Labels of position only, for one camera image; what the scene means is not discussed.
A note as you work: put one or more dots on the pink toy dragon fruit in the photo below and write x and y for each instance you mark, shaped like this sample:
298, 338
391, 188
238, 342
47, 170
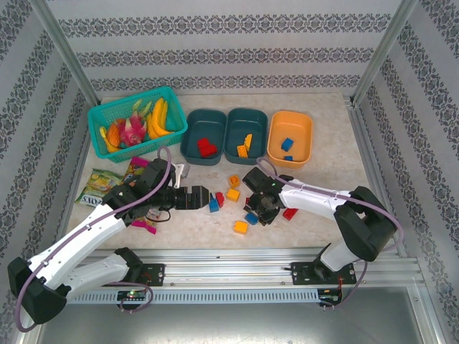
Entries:
133, 130

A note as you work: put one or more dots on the yellow toy banana bunch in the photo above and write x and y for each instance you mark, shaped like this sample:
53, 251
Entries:
159, 122

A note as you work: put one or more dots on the aluminium side rail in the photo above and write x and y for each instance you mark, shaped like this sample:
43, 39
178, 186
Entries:
80, 161
368, 161

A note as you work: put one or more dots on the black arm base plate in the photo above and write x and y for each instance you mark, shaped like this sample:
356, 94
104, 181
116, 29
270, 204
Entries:
301, 274
154, 274

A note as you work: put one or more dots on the dark teal plastic container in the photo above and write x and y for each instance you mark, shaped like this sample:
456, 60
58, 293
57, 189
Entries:
201, 122
245, 120

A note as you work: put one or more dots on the green yellow candy bag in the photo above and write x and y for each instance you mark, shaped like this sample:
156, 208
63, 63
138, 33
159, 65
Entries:
100, 182

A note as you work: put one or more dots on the aluminium mounting rail beam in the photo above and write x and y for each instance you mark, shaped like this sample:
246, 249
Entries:
229, 268

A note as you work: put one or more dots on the aluminium frame post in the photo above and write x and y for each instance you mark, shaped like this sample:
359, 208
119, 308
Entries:
383, 53
67, 53

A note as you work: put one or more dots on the orange toy fruit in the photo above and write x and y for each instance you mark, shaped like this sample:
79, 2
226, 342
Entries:
114, 134

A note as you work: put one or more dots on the orange plastic container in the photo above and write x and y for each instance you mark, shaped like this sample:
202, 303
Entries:
290, 123

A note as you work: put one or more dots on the slanted orange lego brick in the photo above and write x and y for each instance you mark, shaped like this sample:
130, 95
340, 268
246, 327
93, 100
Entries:
248, 140

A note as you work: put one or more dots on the long orange lego brick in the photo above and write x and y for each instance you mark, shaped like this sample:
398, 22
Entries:
242, 151

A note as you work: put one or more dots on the pink candy bag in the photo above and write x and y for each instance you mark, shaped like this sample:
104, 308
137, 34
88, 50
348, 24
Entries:
138, 166

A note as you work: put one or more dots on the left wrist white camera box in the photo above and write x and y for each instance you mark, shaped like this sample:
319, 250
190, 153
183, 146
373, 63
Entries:
179, 171

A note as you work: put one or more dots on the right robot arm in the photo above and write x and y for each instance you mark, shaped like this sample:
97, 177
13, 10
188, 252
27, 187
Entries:
322, 204

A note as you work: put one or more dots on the long blue lego brick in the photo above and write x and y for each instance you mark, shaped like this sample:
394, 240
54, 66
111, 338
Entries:
214, 206

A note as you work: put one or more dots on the small circuit board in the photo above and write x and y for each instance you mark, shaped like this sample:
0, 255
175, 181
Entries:
330, 298
132, 294

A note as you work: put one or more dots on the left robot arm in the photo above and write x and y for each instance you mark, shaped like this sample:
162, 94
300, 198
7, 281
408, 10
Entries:
82, 243

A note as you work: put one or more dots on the small red lego brick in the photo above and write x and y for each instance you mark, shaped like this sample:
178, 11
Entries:
211, 150

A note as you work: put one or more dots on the metal sheet panel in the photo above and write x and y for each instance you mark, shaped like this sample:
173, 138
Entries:
229, 322

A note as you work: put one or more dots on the long red lego brick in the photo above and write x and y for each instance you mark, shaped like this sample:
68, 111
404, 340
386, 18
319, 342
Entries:
289, 213
246, 199

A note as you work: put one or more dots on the teal plastic mesh basket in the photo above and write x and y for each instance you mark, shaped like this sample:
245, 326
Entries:
172, 107

